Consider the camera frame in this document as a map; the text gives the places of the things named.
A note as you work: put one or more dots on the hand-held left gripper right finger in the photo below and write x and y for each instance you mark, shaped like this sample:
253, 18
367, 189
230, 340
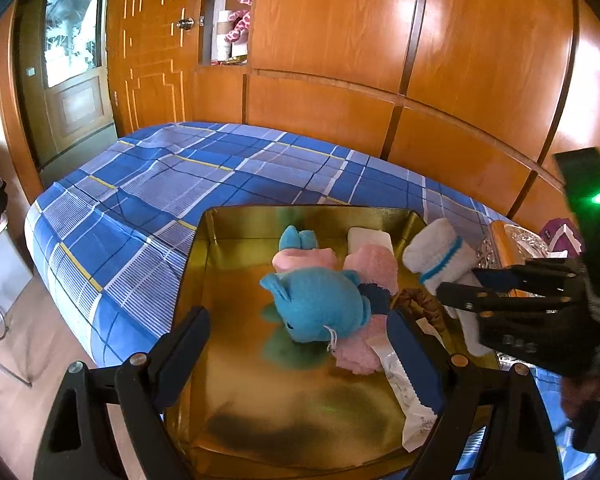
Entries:
415, 360

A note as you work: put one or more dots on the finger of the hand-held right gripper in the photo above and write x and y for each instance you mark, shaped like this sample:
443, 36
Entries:
520, 320
540, 272

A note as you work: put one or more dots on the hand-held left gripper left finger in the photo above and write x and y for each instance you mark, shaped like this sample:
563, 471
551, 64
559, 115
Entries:
180, 360

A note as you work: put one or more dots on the brown scrunchie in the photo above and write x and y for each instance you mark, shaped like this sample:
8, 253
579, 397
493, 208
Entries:
420, 300

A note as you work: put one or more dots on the white plastic packet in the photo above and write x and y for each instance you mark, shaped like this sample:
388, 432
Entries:
417, 430

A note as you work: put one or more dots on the pink fuzzy sock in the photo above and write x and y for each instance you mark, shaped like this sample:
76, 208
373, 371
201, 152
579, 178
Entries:
375, 270

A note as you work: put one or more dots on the white sock with blue stripes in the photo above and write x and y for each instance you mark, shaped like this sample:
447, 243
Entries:
435, 250

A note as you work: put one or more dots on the gold metal tray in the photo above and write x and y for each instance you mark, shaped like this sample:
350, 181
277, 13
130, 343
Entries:
280, 410

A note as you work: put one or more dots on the blue plush toy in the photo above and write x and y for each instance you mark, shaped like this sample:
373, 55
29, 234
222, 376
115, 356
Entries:
310, 305

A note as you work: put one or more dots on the white sponge block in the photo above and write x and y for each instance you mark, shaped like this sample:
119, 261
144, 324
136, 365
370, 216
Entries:
370, 240

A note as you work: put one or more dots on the pink and blue soft toy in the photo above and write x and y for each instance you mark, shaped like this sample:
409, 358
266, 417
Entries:
300, 260

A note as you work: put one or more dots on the gold embossed tissue box holder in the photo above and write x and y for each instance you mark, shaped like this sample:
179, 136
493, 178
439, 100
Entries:
515, 240

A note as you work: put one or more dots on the purple tissue box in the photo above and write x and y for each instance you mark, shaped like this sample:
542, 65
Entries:
555, 230

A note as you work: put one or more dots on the blue plaid bed sheet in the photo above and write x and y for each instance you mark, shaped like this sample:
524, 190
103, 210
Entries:
180, 170

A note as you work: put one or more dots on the white storage box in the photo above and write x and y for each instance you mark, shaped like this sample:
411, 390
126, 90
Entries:
5, 280

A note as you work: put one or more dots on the wooden panel door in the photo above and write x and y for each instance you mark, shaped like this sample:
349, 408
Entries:
145, 60

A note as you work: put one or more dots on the wooden wardrobe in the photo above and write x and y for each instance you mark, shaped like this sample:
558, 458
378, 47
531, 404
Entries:
330, 20

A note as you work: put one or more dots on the white cylinder box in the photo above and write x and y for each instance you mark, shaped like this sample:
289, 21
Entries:
224, 35

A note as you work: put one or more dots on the metal door knob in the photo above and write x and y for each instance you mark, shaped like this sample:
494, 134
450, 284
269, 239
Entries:
184, 23

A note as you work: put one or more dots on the pink spotted plush toy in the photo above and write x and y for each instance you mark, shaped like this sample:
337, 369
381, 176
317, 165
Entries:
240, 25

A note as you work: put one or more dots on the wooden door with glass pane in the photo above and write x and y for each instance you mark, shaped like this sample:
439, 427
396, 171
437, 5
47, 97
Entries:
70, 35

